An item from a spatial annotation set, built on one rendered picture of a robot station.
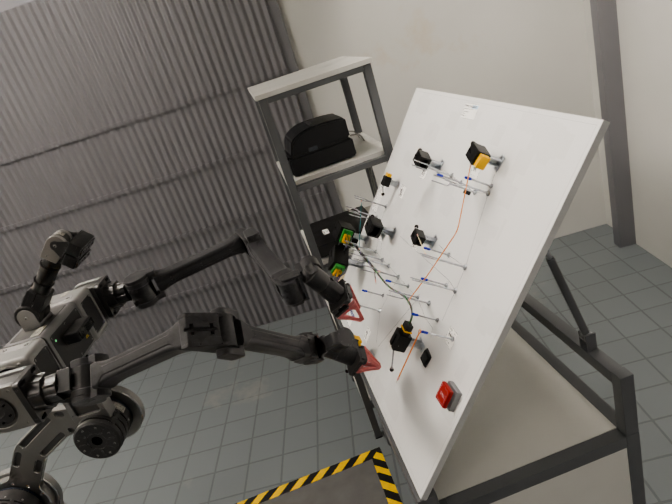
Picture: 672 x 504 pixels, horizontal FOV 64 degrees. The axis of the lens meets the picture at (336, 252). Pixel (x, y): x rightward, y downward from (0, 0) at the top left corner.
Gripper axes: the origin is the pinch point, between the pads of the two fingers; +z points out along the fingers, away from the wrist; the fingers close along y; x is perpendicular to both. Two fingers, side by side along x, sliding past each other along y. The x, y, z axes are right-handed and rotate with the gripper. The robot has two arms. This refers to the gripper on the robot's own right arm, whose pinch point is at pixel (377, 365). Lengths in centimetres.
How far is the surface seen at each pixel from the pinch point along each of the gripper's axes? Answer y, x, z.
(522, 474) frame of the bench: -32.2, -4.9, 36.5
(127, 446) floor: 131, 212, -28
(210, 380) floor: 177, 180, 12
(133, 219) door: 253, 124, -80
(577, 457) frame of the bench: -32, -16, 47
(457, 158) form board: 35, -60, 1
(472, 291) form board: -8.5, -38.0, 4.1
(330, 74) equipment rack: 101, -55, -34
